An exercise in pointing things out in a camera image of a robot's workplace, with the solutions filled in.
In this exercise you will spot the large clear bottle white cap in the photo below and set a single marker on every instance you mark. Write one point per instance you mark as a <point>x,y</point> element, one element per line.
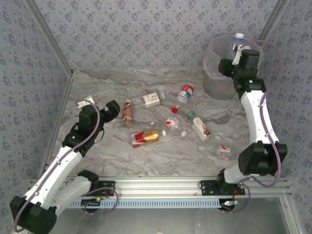
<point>237,40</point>

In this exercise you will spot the brown beige plastic bottle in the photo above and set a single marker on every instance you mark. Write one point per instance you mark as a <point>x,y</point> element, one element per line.
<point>127,113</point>

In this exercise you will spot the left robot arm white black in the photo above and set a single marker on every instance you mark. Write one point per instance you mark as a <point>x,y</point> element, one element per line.
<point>48,180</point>

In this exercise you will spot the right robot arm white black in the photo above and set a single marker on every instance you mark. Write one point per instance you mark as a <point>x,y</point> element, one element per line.
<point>257,117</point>

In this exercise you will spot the translucent plastic bin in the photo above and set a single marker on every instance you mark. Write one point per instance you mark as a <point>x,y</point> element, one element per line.
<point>217,83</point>

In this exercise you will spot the bottle red gold label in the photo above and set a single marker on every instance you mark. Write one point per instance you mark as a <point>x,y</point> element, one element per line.
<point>146,137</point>

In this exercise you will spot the clear bottle red teal label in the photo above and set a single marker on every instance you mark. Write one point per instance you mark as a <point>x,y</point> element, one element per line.
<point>186,92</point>

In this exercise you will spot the clear bottle white text label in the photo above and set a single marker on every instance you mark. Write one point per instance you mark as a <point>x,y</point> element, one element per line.
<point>151,99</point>

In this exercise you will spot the green cap bottle white label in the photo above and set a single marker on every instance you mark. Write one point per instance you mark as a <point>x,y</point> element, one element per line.
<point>201,128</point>

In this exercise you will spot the crushed clear bottle red cap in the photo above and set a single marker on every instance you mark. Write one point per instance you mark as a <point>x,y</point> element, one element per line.
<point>174,110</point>

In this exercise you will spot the clear bottle red white label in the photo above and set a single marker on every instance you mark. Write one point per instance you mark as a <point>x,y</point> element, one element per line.
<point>223,152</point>

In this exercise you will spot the small bottle red white label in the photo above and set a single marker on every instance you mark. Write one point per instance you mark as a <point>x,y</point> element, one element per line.
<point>171,122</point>

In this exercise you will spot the aluminium side rail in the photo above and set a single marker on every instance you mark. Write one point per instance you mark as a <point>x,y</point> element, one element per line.
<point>57,122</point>

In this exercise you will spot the aluminium corner post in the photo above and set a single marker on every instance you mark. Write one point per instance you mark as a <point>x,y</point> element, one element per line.
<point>48,36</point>
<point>273,18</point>

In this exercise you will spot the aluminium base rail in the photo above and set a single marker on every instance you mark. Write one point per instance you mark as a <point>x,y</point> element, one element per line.
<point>158,186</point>

